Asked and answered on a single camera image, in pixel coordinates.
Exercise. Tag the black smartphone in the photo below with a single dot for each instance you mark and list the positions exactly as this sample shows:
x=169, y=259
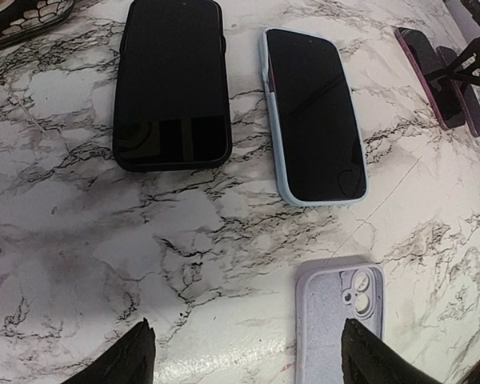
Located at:
x=428, y=66
x=465, y=93
x=316, y=120

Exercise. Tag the black smartphone front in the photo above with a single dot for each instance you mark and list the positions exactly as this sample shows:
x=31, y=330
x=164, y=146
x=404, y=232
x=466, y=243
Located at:
x=465, y=93

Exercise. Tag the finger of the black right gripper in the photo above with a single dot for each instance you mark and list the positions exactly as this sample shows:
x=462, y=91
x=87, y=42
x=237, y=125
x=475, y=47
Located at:
x=465, y=68

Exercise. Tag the black phone case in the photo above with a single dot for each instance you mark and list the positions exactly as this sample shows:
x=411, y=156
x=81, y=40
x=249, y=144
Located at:
x=171, y=105

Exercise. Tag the light blue phone case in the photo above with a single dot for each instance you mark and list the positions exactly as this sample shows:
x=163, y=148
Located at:
x=280, y=152

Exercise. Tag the lavender phone case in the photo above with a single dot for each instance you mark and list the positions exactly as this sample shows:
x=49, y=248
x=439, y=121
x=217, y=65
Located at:
x=328, y=292

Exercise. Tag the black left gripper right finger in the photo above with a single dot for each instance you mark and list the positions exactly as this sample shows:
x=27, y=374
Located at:
x=367, y=359

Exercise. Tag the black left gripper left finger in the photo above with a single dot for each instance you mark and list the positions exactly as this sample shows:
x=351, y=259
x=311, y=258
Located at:
x=130, y=360

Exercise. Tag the black square plate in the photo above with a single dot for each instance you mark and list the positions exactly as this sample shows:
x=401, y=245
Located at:
x=24, y=19

